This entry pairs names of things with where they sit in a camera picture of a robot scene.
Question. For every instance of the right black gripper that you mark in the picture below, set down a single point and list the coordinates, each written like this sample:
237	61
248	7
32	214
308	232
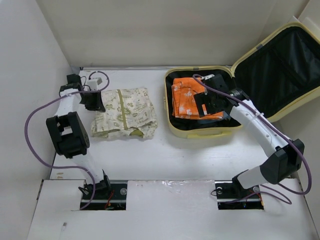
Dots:
202	98

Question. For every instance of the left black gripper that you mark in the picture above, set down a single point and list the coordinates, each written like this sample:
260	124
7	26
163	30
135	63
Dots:
98	105

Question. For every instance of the orange patterned cloth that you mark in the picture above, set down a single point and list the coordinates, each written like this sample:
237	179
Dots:
183	101

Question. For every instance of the cream cartoon print cloth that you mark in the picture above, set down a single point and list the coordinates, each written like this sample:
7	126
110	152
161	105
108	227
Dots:
128	113

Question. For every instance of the yellow suitcase black lining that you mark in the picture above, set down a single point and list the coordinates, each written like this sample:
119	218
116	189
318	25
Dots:
280	74

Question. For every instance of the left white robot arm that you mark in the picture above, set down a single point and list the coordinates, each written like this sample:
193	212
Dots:
68	134

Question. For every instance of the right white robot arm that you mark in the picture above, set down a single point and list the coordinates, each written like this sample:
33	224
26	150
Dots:
284	155

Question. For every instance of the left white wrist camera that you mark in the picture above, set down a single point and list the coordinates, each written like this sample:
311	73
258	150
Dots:
94	83

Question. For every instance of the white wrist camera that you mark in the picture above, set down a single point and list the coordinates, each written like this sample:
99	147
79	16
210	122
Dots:
94	83
207	77

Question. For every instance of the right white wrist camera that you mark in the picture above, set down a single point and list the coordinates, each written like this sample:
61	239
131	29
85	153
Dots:
207	77

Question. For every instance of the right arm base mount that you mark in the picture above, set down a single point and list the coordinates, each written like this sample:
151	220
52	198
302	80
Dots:
230	195

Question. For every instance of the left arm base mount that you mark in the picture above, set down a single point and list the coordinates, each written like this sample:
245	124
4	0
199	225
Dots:
112	197

